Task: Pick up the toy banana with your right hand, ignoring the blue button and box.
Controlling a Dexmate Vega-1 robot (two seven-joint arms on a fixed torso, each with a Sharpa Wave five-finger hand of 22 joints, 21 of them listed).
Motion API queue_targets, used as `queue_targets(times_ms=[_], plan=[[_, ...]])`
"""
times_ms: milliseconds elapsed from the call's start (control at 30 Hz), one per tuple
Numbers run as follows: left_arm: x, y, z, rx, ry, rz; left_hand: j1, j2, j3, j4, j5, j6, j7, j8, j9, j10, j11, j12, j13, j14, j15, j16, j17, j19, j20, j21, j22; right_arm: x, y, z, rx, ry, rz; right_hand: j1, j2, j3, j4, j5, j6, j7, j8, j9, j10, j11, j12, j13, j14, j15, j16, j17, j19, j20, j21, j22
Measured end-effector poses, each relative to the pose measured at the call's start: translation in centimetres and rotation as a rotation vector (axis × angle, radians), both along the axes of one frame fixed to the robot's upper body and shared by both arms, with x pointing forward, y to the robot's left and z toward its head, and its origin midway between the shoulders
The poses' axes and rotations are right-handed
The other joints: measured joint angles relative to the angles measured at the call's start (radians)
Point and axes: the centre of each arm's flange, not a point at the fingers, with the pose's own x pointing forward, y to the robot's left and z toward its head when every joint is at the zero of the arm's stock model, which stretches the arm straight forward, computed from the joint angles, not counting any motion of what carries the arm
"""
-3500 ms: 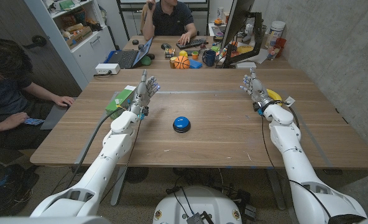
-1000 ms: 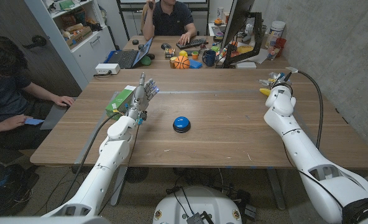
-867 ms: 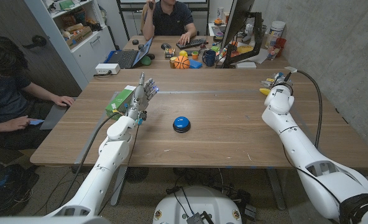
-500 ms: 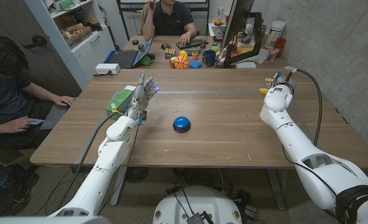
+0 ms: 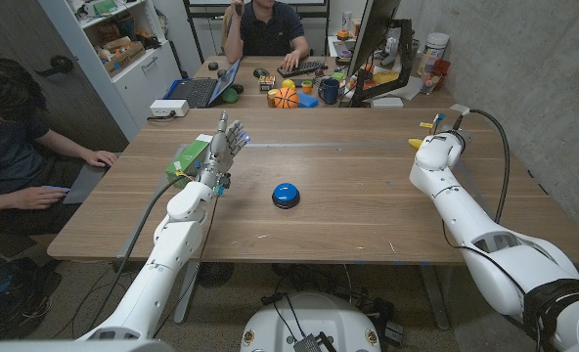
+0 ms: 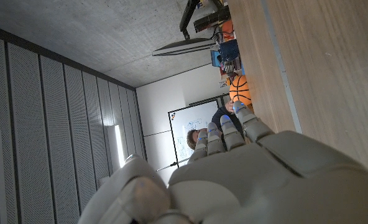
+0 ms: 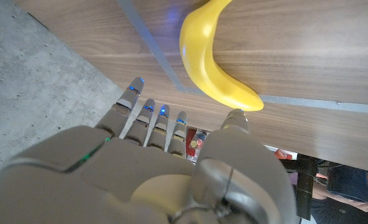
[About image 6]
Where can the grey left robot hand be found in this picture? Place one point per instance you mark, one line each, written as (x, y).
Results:
(249, 180)

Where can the orange toy basketball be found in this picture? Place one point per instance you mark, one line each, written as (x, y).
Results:
(240, 90)

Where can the person in dark polo shirt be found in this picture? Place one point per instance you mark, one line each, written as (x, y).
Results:
(221, 115)

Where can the light blue flat block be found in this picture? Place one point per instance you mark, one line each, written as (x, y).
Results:
(215, 58)

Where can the dark blue mug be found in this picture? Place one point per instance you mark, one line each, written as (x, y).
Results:
(229, 49)

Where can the black monitor stand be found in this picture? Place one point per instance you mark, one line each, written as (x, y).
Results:
(188, 15)

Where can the white whiteboard black frame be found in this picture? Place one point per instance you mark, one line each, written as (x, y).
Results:
(193, 130)

